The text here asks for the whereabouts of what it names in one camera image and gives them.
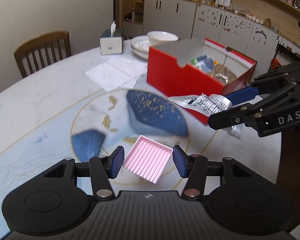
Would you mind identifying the gold foil snack packet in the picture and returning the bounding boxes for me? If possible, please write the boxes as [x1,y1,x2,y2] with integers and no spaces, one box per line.
[208,64,237,85]

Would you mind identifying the pink ridged plastic tray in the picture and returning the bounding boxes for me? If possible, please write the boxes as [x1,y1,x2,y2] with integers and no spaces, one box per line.
[123,135,173,184]

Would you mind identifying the silver printed foil pouch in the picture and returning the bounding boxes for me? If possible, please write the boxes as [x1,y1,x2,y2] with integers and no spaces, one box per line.
[168,93,244,141]

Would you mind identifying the patterned tissue pack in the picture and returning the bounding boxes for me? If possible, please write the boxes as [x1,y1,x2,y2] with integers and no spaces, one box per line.
[190,55,218,74]

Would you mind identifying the red cardboard box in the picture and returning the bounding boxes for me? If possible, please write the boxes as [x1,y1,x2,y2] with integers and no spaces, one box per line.
[146,37,257,126]

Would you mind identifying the white paper napkin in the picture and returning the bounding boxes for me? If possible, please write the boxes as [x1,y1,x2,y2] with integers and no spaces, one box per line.
[85,57,147,92]

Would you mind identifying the white bowl gold rim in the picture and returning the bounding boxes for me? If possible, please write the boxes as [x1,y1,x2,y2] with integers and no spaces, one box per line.
[147,31,179,46]

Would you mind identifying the stacked white plates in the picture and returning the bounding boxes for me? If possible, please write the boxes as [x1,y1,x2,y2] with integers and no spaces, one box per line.
[130,35,150,60]

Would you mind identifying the green white tissue box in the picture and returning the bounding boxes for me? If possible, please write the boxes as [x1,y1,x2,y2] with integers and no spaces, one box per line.
[100,21,124,55]

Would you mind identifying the dark wooden chair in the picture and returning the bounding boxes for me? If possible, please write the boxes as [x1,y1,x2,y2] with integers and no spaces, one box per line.
[13,31,72,78]

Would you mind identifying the white wall cabinets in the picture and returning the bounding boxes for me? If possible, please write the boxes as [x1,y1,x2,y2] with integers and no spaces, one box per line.
[120,0,300,71]

